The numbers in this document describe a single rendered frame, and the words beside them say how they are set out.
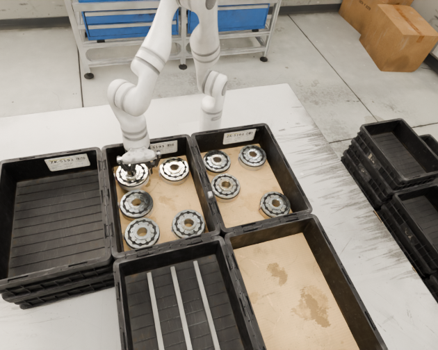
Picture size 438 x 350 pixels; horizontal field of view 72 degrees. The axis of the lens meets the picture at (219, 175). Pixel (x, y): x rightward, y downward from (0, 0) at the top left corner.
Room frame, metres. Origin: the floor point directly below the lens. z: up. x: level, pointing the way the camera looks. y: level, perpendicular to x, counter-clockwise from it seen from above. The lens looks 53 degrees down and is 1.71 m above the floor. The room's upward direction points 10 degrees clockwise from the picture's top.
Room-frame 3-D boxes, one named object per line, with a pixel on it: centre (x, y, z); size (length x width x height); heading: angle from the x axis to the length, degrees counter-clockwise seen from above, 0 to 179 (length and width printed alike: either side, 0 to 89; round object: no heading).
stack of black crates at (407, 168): (1.24, -0.95, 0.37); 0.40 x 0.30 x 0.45; 25
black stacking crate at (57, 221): (0.38, 0.45, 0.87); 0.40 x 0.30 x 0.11; 25
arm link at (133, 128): (0.58, 0.26, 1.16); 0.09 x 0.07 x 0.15; 65
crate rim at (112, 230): (0.50, 0.18, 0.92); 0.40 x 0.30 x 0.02; 25
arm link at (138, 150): (0.56, 0.25, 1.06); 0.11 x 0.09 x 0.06; 24
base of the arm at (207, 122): (0.96, 0.08, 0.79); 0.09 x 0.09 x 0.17; 14
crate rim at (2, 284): (0.38, 0.45, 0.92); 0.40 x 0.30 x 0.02; 25
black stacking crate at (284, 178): (0.63, -0.09, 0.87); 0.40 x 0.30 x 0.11; 25
